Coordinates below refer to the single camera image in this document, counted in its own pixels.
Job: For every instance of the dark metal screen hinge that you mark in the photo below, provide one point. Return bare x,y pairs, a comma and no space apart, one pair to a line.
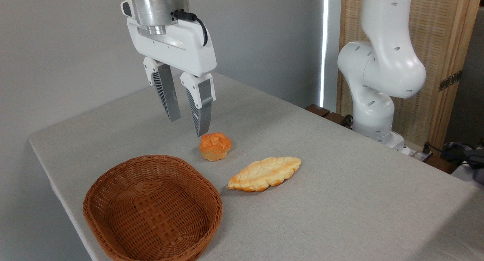
449,80

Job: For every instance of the wooden rattan folding screen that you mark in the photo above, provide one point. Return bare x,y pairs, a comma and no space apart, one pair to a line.
438,26

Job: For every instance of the brown woven wicker basket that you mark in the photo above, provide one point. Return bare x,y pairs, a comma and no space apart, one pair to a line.
151,208

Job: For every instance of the dark grey bag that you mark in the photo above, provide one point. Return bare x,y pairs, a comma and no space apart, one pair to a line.
474,159

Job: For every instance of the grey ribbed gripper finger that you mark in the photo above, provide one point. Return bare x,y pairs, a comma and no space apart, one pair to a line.
204,106
168,94

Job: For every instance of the grey tablecloth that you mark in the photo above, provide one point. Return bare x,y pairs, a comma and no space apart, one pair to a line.
340,208

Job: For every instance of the dark brown wooden slats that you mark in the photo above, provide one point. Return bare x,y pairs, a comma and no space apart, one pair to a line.
321,111

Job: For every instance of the long pale braided bread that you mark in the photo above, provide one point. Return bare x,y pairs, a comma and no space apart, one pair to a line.
264,173

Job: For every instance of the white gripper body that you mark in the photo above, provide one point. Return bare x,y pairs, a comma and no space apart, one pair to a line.
181,49

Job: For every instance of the round orange bread roll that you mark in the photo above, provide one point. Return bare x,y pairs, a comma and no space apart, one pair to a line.
214,147

